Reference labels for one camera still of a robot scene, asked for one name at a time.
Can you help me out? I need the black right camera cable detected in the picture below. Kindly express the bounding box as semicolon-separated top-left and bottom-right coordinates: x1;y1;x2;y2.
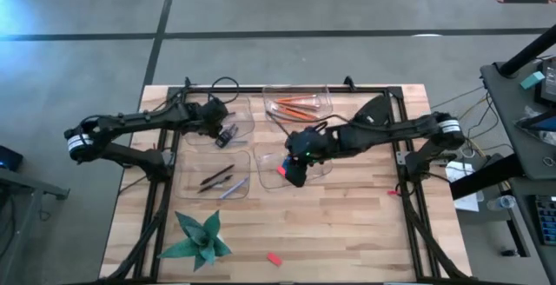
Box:
265;109;362;137

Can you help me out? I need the black wedge-shaped device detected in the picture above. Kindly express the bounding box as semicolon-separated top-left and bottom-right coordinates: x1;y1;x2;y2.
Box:
353;94;392;126

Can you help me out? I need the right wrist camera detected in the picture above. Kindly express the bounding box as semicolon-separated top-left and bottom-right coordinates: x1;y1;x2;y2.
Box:
285;131;313;156

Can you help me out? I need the white paper sheet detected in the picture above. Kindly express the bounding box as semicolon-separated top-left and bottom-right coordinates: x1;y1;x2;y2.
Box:
445;160;486;213

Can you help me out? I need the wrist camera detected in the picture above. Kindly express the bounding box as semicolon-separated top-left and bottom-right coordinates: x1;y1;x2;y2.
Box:
285;131;313;156
200;97;229;123

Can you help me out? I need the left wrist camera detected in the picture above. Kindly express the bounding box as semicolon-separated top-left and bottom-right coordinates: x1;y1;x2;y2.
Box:
200;97;229;123

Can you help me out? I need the clear plastic bin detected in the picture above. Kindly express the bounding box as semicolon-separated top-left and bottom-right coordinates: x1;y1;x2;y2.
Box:
261;84;334;135
253;142;334;190
182;95;256;148
173;149;252;201

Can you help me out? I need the green artificial succulent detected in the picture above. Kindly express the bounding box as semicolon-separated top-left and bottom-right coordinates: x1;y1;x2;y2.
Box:
156;209;233;273

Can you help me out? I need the black beam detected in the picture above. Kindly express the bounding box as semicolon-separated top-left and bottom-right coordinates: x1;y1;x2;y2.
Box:
449;153;526;201

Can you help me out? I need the black pole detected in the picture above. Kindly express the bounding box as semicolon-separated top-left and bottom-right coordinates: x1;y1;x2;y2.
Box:
497;23;556;78

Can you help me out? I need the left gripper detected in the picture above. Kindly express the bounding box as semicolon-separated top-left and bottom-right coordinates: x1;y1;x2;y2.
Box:
190;104;240;149

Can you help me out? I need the black retractable pen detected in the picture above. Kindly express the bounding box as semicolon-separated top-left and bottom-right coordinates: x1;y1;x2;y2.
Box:
199;163;236;187
196;175;235;194

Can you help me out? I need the backlit keyboard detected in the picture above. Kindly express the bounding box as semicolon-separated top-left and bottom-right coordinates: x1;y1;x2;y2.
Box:
526;193;556;247

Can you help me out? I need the black desk device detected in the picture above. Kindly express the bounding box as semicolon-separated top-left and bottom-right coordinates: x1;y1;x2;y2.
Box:
533;56;556;108

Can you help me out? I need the grey side desk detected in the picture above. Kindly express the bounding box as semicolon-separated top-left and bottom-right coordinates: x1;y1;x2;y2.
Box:
480;56;556;182
507;176;556;285

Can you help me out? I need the black camera cable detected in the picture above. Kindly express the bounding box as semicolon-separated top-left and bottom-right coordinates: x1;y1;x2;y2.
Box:
265;109;362;137
207;76;242;104

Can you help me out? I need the clear plastic bag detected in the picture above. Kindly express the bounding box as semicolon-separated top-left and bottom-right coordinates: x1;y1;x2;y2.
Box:
513;105;556;147

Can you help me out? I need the clear water bottle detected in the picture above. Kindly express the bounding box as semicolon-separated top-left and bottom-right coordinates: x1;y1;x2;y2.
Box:
486;195;517;212

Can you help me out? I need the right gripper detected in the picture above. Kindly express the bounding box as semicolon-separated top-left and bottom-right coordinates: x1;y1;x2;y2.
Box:
284;127;343;189

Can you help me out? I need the dark tablet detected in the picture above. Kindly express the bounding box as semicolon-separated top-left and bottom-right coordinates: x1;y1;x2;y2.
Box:
515;109;556;133

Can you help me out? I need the grey metal desk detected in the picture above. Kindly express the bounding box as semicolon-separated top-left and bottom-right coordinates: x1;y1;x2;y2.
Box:
0;166;70;285

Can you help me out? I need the teal box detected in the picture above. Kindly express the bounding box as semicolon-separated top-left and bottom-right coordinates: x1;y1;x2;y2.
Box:
520;70;546;90

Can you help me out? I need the grey translucent retractable pen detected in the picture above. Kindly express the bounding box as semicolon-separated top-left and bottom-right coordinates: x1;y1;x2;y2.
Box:
218;176;250;201

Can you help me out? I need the black left camera cable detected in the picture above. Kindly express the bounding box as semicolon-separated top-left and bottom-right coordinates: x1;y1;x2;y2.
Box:
207;76;242;104

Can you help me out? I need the black device blue light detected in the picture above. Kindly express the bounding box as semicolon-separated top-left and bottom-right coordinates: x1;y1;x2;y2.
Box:
0;144;25;173

